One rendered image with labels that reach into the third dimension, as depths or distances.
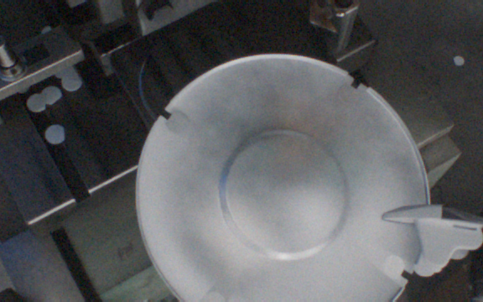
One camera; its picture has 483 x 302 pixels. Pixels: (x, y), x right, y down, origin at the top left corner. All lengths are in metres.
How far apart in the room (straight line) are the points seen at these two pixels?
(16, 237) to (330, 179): 0.37
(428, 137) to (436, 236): 0.22
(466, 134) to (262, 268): 1.02
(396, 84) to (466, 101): 0.76
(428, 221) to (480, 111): 0.98
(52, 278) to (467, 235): 0.45
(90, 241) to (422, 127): 0.41
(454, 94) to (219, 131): 1.03
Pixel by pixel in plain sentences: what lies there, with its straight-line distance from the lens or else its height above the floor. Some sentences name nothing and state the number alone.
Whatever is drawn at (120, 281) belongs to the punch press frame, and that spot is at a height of 0.64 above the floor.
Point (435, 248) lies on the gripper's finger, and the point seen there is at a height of 0.79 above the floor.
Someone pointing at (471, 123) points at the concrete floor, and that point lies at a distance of 1.72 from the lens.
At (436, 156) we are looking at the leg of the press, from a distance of 0.98.
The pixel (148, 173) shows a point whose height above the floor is 0.80.
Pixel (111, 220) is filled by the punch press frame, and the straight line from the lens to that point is 0.91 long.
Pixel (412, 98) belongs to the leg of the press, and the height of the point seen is 0.64.
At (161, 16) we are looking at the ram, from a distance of 0.67.
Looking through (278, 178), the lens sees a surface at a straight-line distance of 0.76.
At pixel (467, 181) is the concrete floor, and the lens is 1.67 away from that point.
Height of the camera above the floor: 1.51
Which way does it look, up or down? 69 degrees down
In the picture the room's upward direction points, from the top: 2 degrees clockwise
